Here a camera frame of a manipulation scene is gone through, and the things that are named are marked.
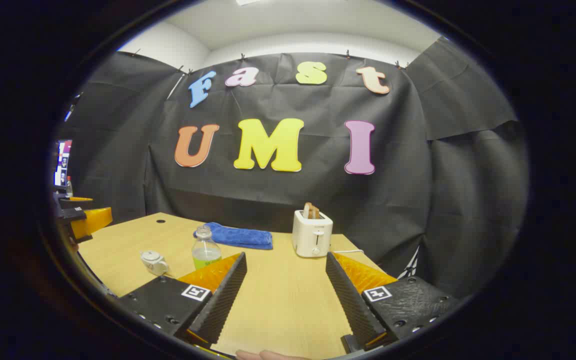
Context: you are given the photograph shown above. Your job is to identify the white toaster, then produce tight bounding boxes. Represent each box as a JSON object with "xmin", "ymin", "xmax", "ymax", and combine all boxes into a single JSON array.
[{"xmin": 292, "ymin": 210, "xmax": 334, "ymax": 258}]

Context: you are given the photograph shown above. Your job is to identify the computer monitor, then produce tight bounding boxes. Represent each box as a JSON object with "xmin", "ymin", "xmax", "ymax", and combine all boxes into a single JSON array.
[{"xmin": 54, "ymin": 140, "xmax": 74, "ymax": 190}]

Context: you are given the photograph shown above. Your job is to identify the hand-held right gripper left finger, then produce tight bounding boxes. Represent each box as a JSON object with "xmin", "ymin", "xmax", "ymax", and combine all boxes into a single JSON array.
[{"xmin": 118, "ymin": 251, "xmax": 248, "ymax": 351}]

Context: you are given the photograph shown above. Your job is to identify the blue towel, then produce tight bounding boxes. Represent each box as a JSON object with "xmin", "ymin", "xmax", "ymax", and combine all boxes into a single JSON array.
[{"xmin": 193, "ymin": 222, "xmax": 274, "ymax": 251}]

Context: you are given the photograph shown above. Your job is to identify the black backdrop cloth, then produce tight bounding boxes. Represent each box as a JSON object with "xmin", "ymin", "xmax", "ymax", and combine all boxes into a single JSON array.
[{"xmin": 55, "ymin": 37, "xmax": 529, "ymax": 301}]

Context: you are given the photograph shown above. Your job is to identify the white striped object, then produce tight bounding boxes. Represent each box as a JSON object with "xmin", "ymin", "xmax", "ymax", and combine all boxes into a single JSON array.
[{"xmin": 398, "ymin": 247, "xmax": 421, "ymax": 280}]

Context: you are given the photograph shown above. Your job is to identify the green label water bottle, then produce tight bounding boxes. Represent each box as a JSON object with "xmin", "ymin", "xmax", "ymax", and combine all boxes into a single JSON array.
[{"xmin": 191, "ymin": 225, "xmax": 223, "ymax": 271}]

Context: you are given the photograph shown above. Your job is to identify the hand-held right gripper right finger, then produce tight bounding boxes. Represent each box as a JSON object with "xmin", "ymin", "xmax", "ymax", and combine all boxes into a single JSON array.
[{"xmin": 325, "ymin": 251, "xmax": 461, "ymax": 352}]

